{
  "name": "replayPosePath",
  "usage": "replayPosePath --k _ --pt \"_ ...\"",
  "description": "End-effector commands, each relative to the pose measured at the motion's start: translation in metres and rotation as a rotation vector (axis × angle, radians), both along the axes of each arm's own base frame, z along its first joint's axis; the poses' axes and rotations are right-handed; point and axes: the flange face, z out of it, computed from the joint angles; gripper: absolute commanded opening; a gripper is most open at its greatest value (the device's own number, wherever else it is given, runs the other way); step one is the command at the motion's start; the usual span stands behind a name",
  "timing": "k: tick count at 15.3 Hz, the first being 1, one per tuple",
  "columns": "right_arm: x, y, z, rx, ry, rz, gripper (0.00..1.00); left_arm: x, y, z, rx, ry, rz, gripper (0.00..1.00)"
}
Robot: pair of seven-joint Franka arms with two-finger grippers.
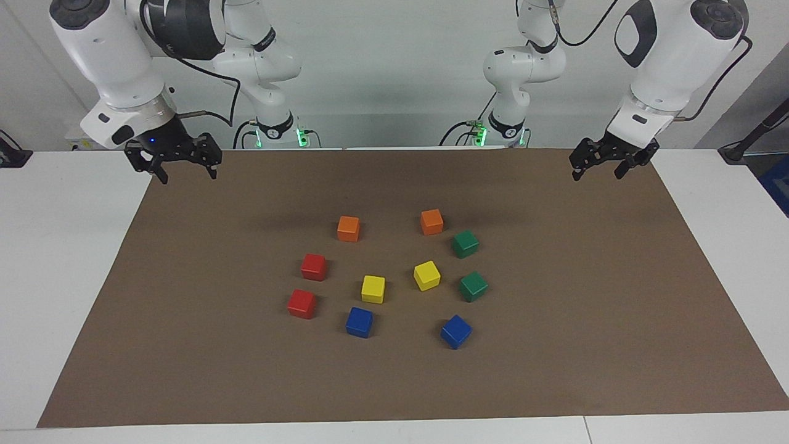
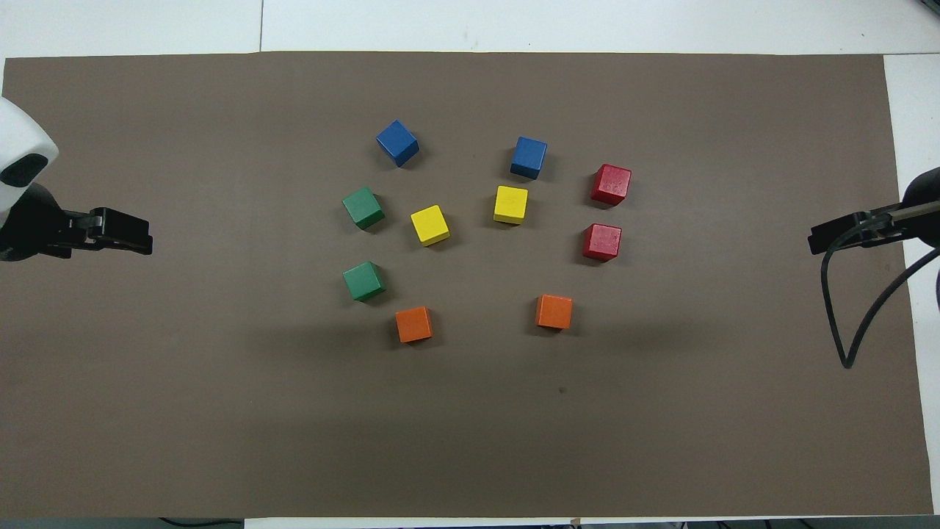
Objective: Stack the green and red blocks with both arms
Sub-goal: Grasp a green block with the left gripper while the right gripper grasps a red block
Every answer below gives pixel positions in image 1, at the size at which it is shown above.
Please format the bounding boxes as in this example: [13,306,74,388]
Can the green wooden cube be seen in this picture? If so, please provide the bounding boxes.
[459,271,489,303]
[451,230,480,259]

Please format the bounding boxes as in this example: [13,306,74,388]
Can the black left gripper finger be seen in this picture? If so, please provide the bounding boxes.
[568,139,608,182]
[613,150,659,181]

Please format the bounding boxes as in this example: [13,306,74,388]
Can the green lit left base connector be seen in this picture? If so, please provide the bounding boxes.
[465,119,491,147]

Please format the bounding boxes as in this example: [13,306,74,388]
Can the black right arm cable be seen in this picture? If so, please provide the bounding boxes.
[139,0,242,127]

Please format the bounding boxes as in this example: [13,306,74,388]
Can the black base cable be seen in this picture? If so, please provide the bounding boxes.
[439,91,497,147]
[232,120,261,150]

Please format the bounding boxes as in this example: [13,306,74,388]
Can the blue wooden cube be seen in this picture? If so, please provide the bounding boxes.
[439,314,473,350]
[345,306,374,339]

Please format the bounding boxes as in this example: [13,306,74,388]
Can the blue box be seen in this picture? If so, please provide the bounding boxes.
[757,154,789,218]

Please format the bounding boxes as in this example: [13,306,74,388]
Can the black left base cable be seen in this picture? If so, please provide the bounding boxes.
[439,91,497,147]

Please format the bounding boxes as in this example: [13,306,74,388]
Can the black stand leg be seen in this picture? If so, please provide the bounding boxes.
[718,99,789,164]

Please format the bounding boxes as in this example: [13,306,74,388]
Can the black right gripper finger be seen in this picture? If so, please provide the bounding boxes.
[185,133,223,180]
[125,142,169,184]

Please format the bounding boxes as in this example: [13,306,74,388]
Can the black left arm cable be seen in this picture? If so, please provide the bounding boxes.
[547,0,754,122]

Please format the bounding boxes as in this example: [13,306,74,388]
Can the brown table mat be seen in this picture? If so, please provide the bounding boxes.
[36,147,789,429]

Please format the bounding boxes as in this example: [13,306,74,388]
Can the red wooden cube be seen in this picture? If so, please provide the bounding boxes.
[287,289,317,320]
[300,253,327,282]

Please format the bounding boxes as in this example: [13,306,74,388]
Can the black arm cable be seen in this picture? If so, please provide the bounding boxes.
[547,0,754,122]
[139,0,242,127]

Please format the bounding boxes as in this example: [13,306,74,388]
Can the white power strip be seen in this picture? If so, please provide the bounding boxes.
[65,126,93,152]

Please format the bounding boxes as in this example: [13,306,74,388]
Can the black right base cable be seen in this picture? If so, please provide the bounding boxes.
[232,120,261,150]

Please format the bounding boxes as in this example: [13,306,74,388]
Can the yellow wooden cube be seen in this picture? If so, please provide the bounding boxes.
[361,275,386,305]
[413,260,442,292]

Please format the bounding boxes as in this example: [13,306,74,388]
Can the black device at table edge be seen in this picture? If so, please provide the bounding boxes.
[0,129,33,168]

